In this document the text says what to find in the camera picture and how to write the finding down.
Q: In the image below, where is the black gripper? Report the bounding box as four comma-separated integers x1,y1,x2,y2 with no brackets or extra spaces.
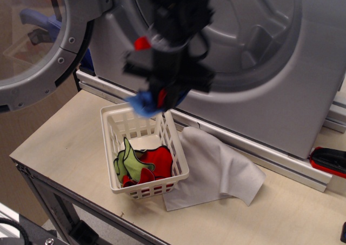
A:
124,47,216,104

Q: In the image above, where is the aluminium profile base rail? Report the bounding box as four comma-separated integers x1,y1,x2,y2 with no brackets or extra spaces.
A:
76,70,344,192

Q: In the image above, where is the green cloth in basket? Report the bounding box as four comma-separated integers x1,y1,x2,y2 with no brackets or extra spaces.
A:
114,137,155,186

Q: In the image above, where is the black device lower left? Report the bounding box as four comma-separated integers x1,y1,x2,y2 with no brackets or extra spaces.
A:
1,216,99,244

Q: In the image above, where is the round washing machine door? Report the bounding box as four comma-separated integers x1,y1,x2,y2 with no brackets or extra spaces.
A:
1,0,112,112

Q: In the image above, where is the red cloth in basket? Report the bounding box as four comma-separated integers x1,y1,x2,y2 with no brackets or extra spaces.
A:
122,146,173,188

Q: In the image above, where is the grey toy washing machine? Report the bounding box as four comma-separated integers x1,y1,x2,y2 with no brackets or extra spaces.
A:
79,0,346,160

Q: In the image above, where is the red and black clamp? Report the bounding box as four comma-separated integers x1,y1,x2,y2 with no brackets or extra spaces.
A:
309,147,345,178

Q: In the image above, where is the grey cloth on table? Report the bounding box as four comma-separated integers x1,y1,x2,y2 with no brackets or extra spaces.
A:
163,127,266,211

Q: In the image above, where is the blue cloth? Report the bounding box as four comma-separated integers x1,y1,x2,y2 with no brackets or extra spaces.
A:
125,89,190,119

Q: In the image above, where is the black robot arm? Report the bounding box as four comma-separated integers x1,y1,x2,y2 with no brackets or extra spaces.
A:
124,0,215,110

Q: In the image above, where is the white plastic laundry basket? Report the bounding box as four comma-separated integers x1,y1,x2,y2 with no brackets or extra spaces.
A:
101,103,189,199

